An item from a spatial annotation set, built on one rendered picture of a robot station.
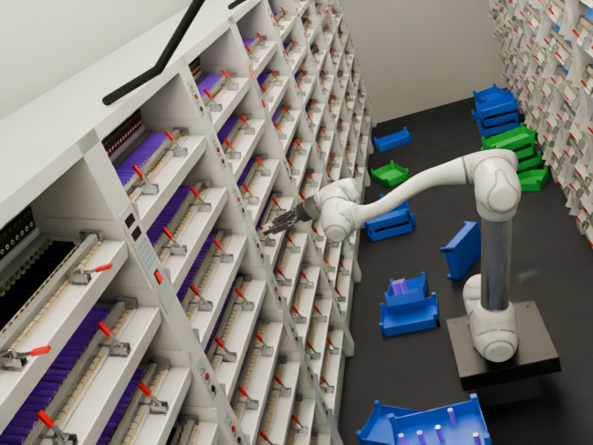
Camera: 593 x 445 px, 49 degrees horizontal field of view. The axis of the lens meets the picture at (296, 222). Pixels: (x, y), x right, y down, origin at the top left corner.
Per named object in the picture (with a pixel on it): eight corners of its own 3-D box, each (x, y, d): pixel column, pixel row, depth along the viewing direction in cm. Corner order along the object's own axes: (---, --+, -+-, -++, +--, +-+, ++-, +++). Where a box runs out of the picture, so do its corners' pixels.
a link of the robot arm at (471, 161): (460, 147, 236) (465, 162, 224) (511, 137, 233) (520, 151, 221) (465, 180, 242) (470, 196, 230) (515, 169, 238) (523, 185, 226)
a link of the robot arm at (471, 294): (506, 305, 273) (496, 262, 264) (514, 333, 257) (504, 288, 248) (467, 313, 277) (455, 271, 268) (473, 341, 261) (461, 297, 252)
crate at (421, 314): (439, 304, 348) (434, 291, 345) (440, 327, 331) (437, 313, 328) (384, 314, 357) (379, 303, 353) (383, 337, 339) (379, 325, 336)
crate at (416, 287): (393, 292, 373) (389, 279, 372) (428, 285, 367) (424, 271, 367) (387, 307, 344) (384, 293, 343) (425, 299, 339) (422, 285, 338)
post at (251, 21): (361, 273, 403) (263, -12, 333) (360, 282, 395) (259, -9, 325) (330, 280, 409) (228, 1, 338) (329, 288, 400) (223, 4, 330)
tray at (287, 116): (301, 117, 352) (300, 93, 346) (283, 160, 299) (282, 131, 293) (264, 116, 355) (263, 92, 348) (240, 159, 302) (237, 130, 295)
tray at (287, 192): (294, 206, 298) (293, 186, 294) (271, 276, 245) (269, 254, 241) (251, 203, 301) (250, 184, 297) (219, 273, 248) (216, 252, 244)
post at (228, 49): (354, 344, 342) (232, 14, 272) (353, 356, 334) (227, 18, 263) (318, 350, 347) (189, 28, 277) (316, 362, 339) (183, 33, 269)
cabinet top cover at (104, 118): (266, -4, 334) (263, -12, 333) (83, 155, 142) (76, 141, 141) (230, 8, 340) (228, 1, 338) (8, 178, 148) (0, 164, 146)
